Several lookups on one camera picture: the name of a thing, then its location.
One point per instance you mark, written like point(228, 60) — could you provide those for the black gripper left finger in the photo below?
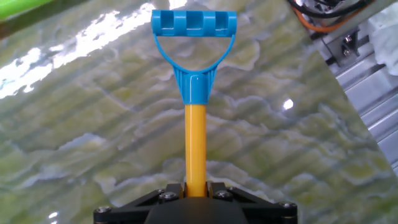
point(124, 214)

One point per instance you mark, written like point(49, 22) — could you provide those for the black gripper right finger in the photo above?
point(267, 214)

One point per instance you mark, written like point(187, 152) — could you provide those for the blue and yellow toy shovel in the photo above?
point(195, 149)

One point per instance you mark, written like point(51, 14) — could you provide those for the bright green plastic object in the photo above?
point(18, 7)

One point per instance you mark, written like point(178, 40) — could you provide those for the green marbled table mat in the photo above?
point(93, 124)

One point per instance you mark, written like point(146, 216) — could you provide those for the black corner bracket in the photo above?
point(342, 46)

